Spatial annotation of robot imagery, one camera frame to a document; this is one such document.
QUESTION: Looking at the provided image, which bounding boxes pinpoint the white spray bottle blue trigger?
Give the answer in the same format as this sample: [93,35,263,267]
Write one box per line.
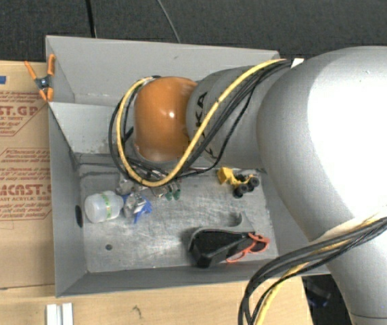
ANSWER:
[84,190,154,225]

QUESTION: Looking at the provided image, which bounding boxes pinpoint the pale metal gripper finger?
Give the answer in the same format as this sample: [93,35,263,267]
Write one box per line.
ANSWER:
[134,194,148,217]
[122,194,137,217]

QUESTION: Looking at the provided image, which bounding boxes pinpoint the brown cardboard board red print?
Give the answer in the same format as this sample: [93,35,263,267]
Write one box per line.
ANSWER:
[0,58,57,292]

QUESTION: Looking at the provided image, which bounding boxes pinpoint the yellow toy vehicle black wheels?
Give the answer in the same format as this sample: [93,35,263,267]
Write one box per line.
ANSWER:
[217,167,260,199]

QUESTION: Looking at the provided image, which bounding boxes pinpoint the grey metal bin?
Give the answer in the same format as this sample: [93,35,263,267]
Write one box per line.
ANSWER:
[44,35,330,299]

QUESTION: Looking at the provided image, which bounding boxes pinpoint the orange sunglasses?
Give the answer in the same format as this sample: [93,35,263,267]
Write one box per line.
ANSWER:
[225,233,270,263]

